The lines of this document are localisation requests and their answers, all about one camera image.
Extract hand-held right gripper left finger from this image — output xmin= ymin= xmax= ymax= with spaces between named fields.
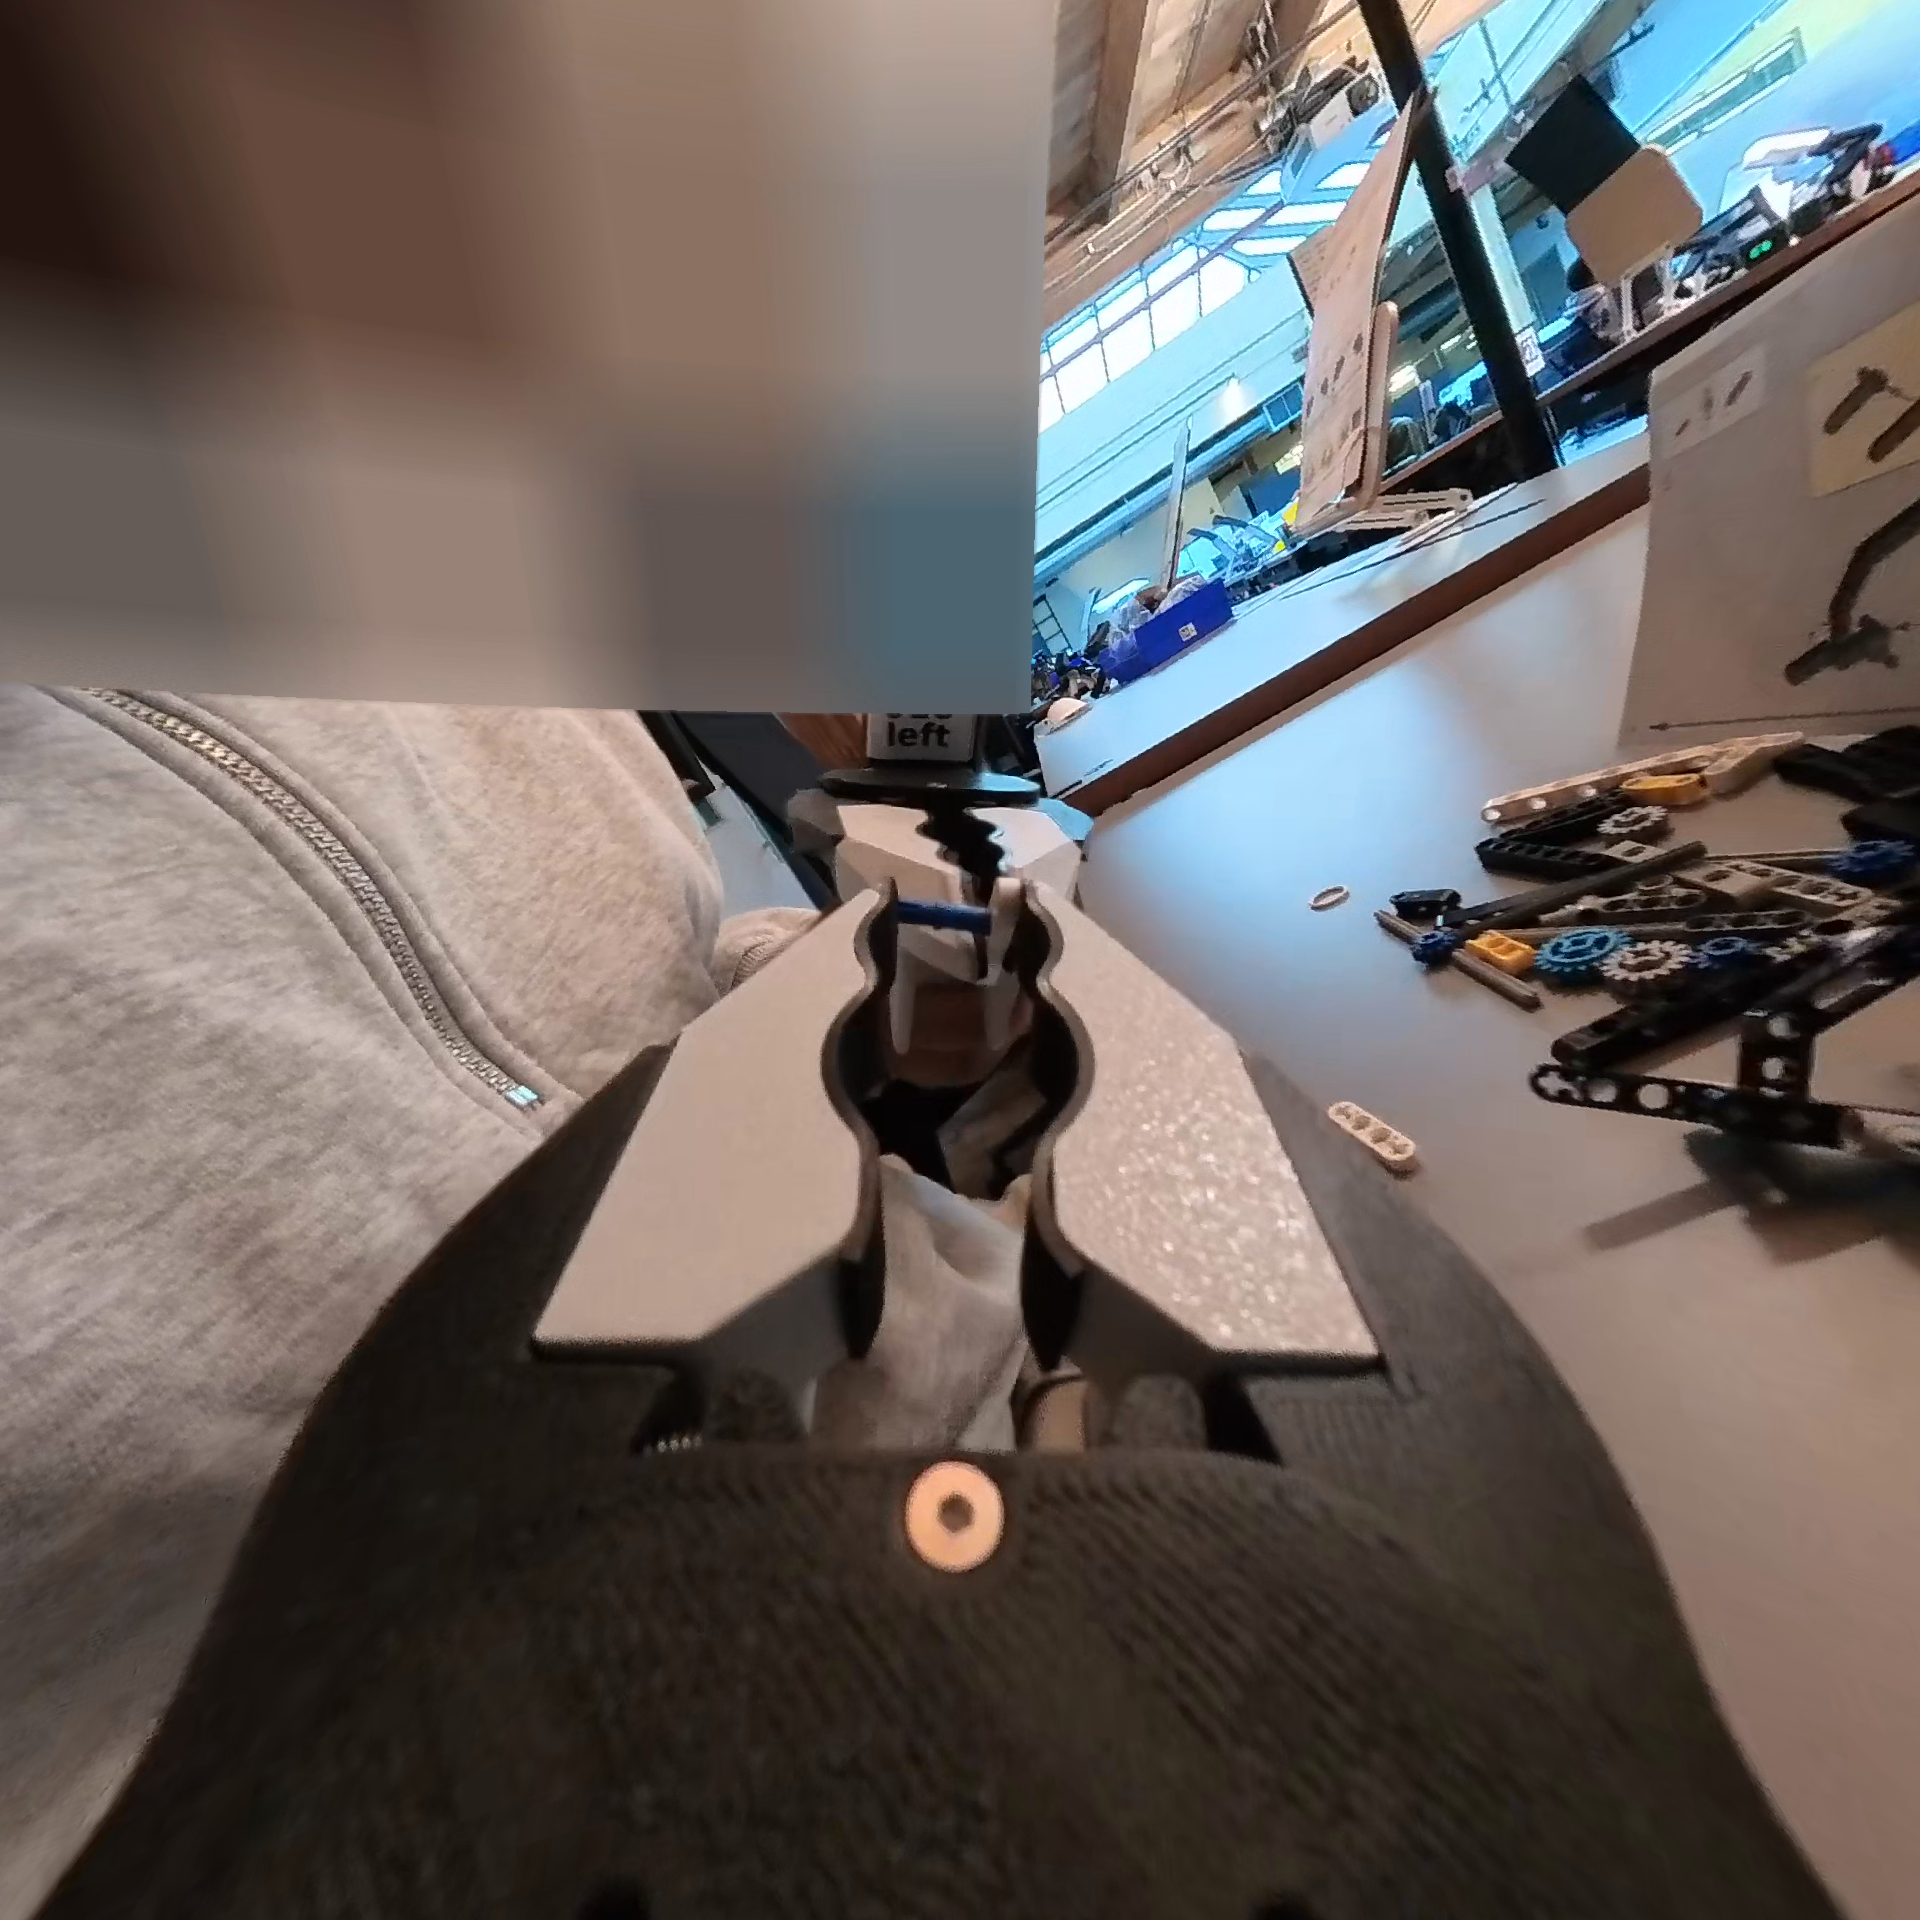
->
xmin=534 ymin=884 xmax=904 ymax=1356

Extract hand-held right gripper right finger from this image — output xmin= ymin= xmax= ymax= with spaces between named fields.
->
xmin=995 ymin=883 xmax=1384 ymax=1377

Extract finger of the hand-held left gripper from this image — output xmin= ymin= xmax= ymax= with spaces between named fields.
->
xmin=787 ymin=800 xmax=995 ymax=1052
xmin=976 ymin=807 xmax=1089 ymax=905

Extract person's left forearm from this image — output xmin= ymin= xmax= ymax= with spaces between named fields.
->
xmin=714 ymin=903 xmax=827 ymax=986

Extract pile of lego pieces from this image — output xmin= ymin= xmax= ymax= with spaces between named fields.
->
xmin=1377 ymin=728 xmax=1920 ymax=1162

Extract blue storage bin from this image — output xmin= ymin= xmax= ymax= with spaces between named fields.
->
xmin=1131 ymin=577 xmax=1242 ymax=673

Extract grey zip hoodie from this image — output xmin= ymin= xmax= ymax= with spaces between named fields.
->
xmin=0 ymin=688 xmax=726 ymax=1920

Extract wooden stand with cardboard sheet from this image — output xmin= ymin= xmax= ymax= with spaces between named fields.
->
xmin=1287 ymin=90 xmax=1503 ymax=544

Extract paper instruction sheet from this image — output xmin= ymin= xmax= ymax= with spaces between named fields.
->
xmin=1621 ymin=241 xmax=1920 ymax=748

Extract white monitor on stand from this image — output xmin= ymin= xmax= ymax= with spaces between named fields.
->
xmin=1505 ymin=72 xmax=1709 ymax=291

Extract black post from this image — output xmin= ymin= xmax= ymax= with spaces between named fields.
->
xmin=1359 ymin=0 xmax=1567 ymax=480

